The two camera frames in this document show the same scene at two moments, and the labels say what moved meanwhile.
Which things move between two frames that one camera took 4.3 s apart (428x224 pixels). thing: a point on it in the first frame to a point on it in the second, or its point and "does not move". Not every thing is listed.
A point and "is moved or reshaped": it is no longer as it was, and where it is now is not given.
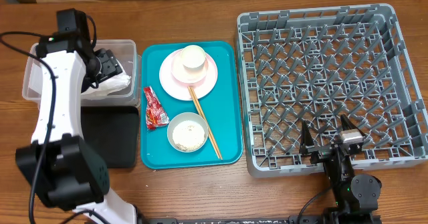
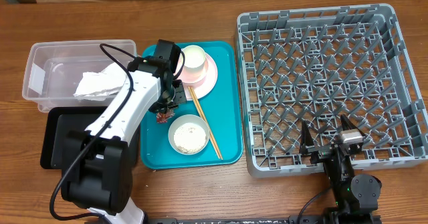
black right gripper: (306, 140) does not move
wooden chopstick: (204, 123) does not move
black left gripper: (112, 65) to (180, 97)
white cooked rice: (188, 135) does not move
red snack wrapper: (155, 114) is moved or reshaped
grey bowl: (187, 132) does not move
